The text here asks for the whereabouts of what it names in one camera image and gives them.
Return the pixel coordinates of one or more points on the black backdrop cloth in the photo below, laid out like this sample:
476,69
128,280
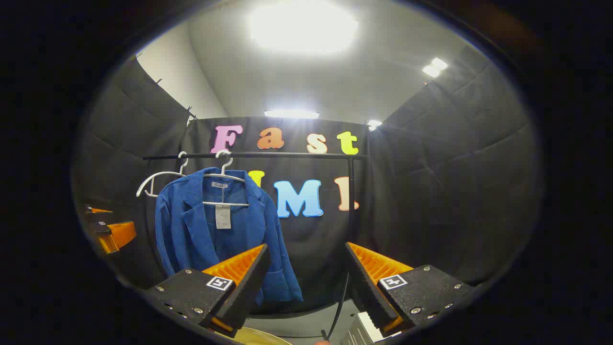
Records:
431,191

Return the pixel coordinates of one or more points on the black metal clothes rack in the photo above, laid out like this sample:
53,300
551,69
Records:
287,155

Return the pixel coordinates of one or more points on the round beige laundry hamper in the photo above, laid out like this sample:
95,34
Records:
261,338

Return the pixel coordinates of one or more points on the ceiling light panel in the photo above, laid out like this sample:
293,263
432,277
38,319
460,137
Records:
301,26
292,114
374,124
435,67

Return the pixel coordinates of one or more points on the white plastic clothes hanger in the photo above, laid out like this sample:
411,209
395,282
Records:
225,203
158,176

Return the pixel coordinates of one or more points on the white ribbed object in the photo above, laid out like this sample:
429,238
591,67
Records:
361,336

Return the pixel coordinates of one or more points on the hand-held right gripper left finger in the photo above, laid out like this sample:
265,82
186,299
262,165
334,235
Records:
254,287

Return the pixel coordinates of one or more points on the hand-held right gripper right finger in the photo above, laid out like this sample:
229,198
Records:
364,292

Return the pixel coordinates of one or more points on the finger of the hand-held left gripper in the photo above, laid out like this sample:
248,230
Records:
117,235
98,213

